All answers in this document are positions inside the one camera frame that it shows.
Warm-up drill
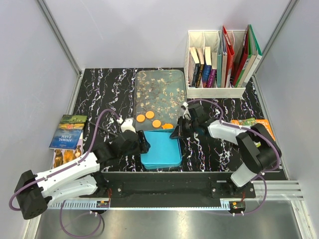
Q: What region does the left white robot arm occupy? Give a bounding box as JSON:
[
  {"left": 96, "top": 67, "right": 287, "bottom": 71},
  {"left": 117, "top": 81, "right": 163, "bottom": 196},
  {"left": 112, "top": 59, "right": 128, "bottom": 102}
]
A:
[{"left": 13, "top": 130, "right": 151, "bottom": 220}]

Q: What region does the book under Animal Farm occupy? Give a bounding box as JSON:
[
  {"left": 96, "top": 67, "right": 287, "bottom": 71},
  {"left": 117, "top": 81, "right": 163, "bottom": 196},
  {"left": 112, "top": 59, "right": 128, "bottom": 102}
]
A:
[{"left": 52, "top": 133, "right": 84, "bottom": 168}]

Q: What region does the purple paperback book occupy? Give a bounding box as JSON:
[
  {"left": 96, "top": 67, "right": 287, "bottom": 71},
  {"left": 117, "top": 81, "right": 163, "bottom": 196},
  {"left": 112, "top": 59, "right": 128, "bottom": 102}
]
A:
[{"left": 206, "top": 52, "right": 217, "bottom": 88}]

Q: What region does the green folder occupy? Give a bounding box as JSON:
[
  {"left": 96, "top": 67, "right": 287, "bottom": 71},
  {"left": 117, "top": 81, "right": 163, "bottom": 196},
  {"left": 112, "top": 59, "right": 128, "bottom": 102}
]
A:
[{"left": 233, "top": 24, "right": 263, "bottom": 88}]

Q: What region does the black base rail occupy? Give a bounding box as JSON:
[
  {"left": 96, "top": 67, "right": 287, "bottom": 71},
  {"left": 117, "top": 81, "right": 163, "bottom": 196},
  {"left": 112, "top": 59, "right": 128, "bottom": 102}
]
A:
[{"left": 93, "top": 172, "right": 256, "bottom": 209}]

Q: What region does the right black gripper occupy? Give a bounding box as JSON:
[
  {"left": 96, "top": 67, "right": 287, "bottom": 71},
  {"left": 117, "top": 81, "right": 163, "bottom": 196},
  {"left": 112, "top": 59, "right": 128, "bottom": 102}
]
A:
[{"left": 170, "top": 116, "right": 199, "bottom": 139}]

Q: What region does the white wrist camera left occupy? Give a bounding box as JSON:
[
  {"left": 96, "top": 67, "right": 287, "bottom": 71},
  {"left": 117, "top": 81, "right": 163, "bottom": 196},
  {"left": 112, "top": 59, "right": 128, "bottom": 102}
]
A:
[{"left": 117, "top": 118, "right": 136, "bottom": 133}]

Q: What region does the red folder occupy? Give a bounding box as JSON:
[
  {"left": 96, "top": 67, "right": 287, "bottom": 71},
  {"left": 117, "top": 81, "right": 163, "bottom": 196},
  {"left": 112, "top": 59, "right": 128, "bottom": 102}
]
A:
[{"left": 222, "top": 26, "right": 235, "bottom": 88}]

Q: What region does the blue paperback book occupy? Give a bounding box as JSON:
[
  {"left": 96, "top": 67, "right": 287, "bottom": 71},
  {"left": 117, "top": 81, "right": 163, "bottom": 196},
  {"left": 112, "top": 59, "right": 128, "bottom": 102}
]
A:
[{"left": 202, "top": 46, "right": 212, "bottom": 88}]

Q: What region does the white book organizer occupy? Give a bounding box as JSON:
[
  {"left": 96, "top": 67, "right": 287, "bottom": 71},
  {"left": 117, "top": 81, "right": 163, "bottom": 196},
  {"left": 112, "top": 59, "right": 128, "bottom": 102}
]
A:
[{"left": 184, "top": 30, "right": 246, "bottom": 99}]

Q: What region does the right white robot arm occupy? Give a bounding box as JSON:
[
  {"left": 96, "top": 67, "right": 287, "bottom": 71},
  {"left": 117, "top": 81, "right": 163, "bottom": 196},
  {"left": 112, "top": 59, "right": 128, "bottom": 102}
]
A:
[{"left": 170, "top": 103, "right": 282, "bottom": 198}]

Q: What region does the orange fish cookie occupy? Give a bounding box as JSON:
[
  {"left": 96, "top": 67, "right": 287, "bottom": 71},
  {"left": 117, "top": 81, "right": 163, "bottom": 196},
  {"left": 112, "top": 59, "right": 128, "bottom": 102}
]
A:
[{"left": 162, "top": 123, "right": 173, "bottom": 129}]

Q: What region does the floral glass tray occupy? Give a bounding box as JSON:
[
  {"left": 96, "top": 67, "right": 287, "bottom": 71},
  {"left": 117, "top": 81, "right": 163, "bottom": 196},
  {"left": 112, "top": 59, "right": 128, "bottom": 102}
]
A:
[{"left": 134, "top": 70, "right": 186, "bottom": 131}]

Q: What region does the teal folder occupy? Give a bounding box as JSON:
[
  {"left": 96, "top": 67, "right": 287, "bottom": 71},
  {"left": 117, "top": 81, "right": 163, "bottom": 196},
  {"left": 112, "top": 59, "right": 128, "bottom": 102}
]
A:
[{"left": 216, "top": 29, "right": 223, "bottom": 88}]

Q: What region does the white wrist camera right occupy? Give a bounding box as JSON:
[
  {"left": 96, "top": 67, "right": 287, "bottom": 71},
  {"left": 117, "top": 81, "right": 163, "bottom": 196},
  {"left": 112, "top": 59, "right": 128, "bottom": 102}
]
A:
[{"left": 181, "top": 102, "right": 191, "bottom": 120}]

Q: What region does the orange round cookie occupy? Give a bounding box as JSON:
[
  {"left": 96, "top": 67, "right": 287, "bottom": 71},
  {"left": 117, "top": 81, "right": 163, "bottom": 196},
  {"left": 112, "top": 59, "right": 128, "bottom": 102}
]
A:
[
  {"left": 136, "top": 114, "right": 146, "bottom": 122},
  {"left": 152, "top": 119, "right": 161, "bottom": 128},
  {"left": 145, "top": 111, "right": 155, "bottom": 119}
]

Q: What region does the teal tin lid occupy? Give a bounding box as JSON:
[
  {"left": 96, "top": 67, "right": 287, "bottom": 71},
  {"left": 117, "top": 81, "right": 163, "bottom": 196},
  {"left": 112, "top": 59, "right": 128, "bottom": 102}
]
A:
[{"left": 141, "top": 129, "right": 182, "bottom": 162}]

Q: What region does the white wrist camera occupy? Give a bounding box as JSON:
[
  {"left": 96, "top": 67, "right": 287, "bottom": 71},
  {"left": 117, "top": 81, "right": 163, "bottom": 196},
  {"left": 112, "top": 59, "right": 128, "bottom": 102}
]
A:
[
  {"left": 181, "top": 102, "right": 191, "bottom": 120},
  {"left": 117, "top": 118, "right": 136, "bottom": 133}
]

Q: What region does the orange treehouse book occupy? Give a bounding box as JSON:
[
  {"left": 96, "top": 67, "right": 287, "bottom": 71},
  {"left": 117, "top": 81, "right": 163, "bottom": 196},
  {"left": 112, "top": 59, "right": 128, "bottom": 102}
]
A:
[{"left": 231, "top": 118, "right": 276, "bottom": 140}]

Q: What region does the teal cookie tin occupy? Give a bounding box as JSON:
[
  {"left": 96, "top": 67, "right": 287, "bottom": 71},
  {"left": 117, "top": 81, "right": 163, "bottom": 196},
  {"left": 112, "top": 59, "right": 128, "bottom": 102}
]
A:
[{"left": 142, "top": 161, "right": 181, "bottom": 170}]

